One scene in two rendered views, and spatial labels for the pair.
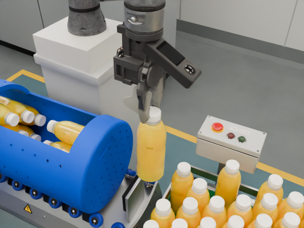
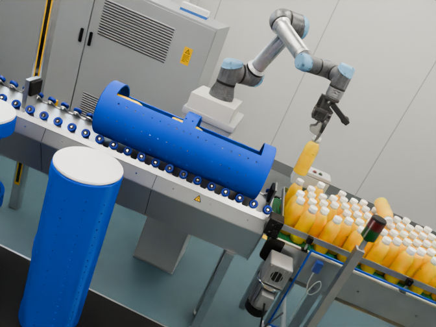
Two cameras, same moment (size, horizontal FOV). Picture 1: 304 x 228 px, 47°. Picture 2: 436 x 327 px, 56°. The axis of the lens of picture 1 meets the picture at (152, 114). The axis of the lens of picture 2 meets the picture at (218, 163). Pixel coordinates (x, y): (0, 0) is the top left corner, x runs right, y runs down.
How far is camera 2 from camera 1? 1.49 m
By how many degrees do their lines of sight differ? 27
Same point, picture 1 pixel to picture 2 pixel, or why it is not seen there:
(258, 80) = not seen: hidden behind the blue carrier
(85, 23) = (227, 93)
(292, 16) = (276, 133)
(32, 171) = (235, 164)
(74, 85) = not seen: hidden behind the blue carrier
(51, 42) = (205, 100)
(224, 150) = (310, 180)
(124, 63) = (320, 110)
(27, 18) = (56, 80)
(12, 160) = (222, 157)
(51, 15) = (89, 83)
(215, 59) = not seen: hidden behind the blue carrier
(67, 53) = (216, 109)
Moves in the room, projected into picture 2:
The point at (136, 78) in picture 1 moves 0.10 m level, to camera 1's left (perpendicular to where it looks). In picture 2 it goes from (322, 118) to (305, 113)
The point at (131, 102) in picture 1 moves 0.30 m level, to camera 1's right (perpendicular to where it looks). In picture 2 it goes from (314, 129) to (364, 142)
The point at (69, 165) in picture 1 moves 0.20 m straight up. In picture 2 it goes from (261, 161) to (279, 124)
